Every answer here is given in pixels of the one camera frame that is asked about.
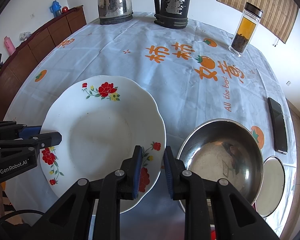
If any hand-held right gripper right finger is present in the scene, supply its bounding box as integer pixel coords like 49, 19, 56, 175
163, 145, 280, 240

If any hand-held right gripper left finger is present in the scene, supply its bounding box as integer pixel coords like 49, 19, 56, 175
22, 145, 143, 240

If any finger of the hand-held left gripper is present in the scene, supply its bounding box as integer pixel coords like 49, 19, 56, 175
0, 121, 42, 140
0, 131, 62, 153

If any white plate with red flowers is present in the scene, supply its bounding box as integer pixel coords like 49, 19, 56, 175
39, 75, 167, 214

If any stainless steel bowl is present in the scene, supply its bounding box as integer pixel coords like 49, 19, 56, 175
176, 119, 264, 213

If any small white enamel bowl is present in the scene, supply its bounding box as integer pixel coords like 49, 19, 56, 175
255, 156, 286, 218

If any brown wooden sideboard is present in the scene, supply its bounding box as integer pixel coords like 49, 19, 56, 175
0, 5, 87, 120

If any pink thermos flask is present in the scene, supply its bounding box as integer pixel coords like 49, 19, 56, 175
4, 36, 16, 55

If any light blue printed tablecloth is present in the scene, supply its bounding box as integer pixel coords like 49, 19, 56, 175
2, 11, 298, 240

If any black smartphone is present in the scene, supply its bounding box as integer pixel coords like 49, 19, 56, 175
268, 97, 288, 155

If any blue thermos flask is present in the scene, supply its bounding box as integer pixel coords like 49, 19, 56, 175
49, 0, 62, 18

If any stainless steel electric kettle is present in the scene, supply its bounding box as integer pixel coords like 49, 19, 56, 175
97, 0, 134, 25

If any glass tea bottle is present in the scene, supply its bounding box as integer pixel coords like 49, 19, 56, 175
228, 2, 263, 57

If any worn black thermos jug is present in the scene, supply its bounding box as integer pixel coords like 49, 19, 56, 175
153, 0, 194, 30

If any bamboo window blind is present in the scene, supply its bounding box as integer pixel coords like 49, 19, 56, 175
216, 0, 299, 43

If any black cable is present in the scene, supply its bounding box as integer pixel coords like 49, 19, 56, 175
0, 209, 44, 222

